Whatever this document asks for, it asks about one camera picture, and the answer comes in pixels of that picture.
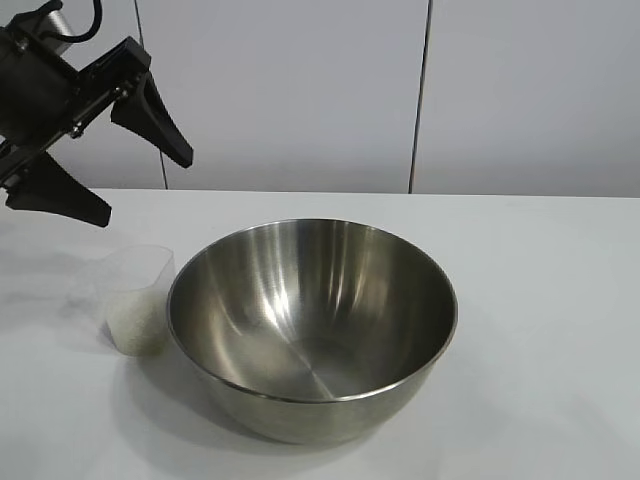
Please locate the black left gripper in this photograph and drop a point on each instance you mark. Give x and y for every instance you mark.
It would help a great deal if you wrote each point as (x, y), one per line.
(35, 87)

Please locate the clear plastic measuring cup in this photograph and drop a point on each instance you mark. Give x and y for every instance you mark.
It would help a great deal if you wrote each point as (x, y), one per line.
(140, 270)

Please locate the white rice grains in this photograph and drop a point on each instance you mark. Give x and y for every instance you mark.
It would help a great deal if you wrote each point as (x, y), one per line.
(137, 325)

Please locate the stainless steel mixing bowl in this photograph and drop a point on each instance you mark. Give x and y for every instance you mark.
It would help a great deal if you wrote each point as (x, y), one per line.
(310, 300)

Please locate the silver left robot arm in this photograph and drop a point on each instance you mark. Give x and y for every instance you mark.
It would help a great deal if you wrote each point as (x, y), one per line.
(62, 22)

